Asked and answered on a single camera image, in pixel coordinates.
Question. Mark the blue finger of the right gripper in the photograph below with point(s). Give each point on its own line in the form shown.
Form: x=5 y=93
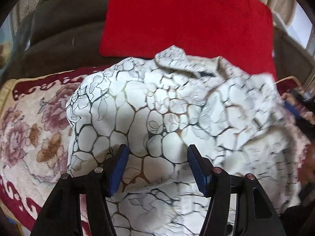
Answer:
x=292 y=110

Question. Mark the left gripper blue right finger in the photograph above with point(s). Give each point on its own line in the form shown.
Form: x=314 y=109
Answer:
x=201 y=168

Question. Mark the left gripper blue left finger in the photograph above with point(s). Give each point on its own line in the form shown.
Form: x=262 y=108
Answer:
x=116 y=167

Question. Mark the white black-patterned coat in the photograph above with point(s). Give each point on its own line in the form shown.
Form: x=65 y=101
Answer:
x=158 y=108

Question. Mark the bright red blanket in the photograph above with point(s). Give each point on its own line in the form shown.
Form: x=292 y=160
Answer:
x=239 y=30

